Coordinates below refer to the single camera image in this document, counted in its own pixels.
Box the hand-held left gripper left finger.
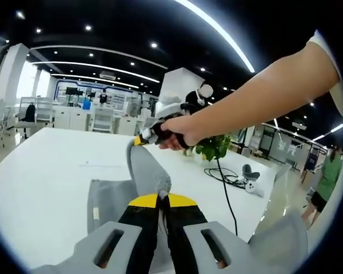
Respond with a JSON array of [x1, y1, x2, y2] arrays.
[[31, 193, 161, 274]]

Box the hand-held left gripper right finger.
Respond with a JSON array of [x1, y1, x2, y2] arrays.
[[162, 193, 275, 274]]

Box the grey towel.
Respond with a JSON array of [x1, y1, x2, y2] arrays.
[[87, 142, 309, 274]]

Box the person's right hand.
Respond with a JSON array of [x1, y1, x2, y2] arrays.
[[158, 115, 207, 151]]

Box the green potted plant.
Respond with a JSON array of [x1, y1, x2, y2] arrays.
[[194, 134, 233, 163]]

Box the white controller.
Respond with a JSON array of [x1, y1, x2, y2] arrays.
[[245, 182, 265, 198]]

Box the grey headset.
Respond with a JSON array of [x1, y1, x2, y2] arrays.
[[241, 163, 261, 179]]

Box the white office chair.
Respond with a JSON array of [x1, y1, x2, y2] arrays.
[[15, 96, 38, 138]]

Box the black backpack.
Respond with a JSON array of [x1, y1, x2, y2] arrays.
[[23, 103, 37, 122]]

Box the person's white sleeve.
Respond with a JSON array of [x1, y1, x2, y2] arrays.
[[306, 29, 343, 118]]

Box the thin black cable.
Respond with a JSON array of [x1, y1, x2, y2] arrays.
[[216, 158, 239, 236]]

